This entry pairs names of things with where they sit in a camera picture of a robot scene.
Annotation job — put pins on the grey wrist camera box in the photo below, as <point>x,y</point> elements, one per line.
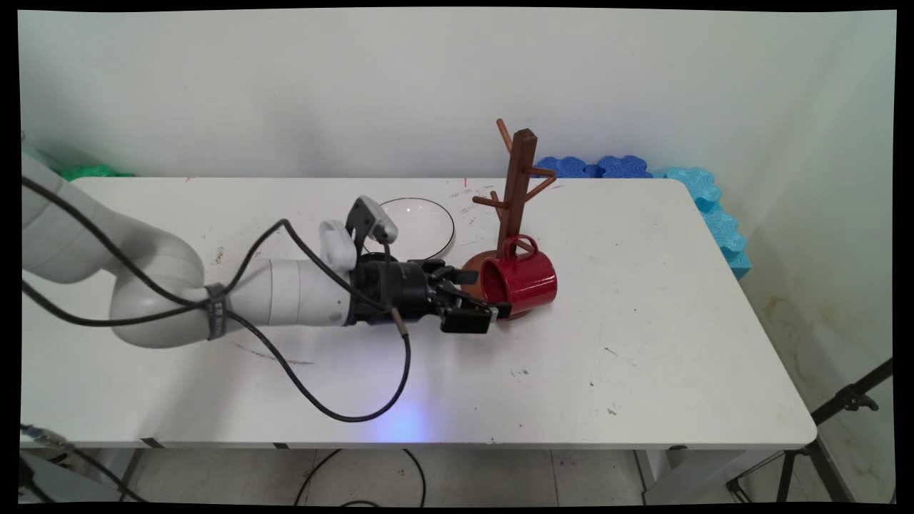
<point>371,214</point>

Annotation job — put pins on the light blue foam mat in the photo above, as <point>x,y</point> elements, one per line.
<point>717,221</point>

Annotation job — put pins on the green foam mat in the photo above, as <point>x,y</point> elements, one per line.
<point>89,172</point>

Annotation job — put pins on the white ribbed camera bracket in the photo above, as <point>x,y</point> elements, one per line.
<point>337,246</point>

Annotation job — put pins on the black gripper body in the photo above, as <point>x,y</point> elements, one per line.
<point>400,293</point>

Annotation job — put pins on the white table leg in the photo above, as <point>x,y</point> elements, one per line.
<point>125,471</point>
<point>671,475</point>

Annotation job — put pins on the dark blue foam mat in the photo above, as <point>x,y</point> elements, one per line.
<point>571,168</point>

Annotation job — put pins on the white plate with black rim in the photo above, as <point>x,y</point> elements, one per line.
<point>418,225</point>

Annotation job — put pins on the red ceramic mug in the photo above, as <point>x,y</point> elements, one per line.
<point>532,278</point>

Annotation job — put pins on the brown wooden mug tree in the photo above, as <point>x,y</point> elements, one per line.
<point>520,178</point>

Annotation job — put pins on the black tripod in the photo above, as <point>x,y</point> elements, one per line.
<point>850,396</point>

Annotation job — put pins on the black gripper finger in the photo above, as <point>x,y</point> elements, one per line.
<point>468,318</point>
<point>453,273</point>

